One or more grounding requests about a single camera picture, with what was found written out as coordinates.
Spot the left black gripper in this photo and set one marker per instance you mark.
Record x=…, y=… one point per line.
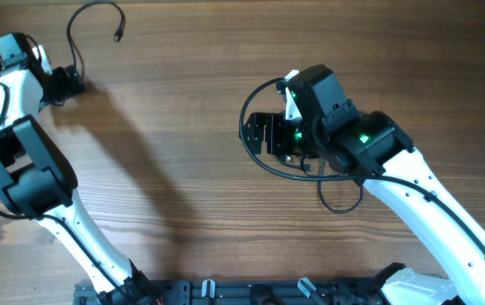
x=67, y=87

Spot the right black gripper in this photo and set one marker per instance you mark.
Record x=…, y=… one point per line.
x=277, y=124

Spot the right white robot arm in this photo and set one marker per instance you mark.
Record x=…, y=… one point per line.
x=320, y=121

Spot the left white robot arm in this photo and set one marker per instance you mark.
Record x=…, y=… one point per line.
x=37, y=181

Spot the black metal base rail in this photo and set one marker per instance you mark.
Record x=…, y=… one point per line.
x=211, y=292

